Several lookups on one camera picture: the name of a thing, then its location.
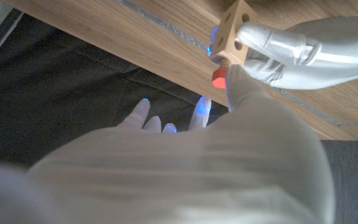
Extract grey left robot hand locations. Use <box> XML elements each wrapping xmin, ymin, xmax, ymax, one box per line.
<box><xmin>209</xmin><ymin>6</ymin><xmax>358</xmax><ymax>90</ymax></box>

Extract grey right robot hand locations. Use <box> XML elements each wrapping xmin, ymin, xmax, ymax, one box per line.
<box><xmin>0</xmin><ymin>63</ymin><xmax>335</xmax><ymax>224</ymax></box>

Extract small wooden block with holes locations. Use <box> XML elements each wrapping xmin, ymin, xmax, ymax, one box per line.
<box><xmin>209</xmin><ymin>0</ymin><xmax>259</xmax><ymax>65</ymax></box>

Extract red headed wooden screw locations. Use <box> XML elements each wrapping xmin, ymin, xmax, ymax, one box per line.
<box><xmin>211</xmin><ymin>58</ymin><xmax>232</xmax><ymax>90</ymax></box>

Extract black backdrop curtain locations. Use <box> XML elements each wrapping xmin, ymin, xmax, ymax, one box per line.
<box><xmin>0</xmin><ymin>8</ymin><xmax>229</xmax><ymax>169</ymax></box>

